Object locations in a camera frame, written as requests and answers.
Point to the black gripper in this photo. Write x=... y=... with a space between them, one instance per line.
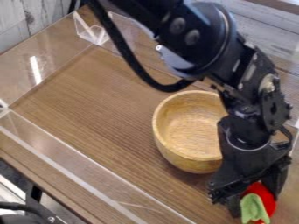
x=246 y=165

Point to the red felt strawberry toy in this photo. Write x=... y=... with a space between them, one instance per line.
x=258 y=205

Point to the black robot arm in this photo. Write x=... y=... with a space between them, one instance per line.
x=202 y=47

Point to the light wooden bowl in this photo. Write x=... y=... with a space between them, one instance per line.
x=185 y=125

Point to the clear acrylic tray enclosure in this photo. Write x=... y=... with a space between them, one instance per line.
x=76 y=134

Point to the black table leg bracket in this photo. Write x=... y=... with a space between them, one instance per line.
x=34 y=195

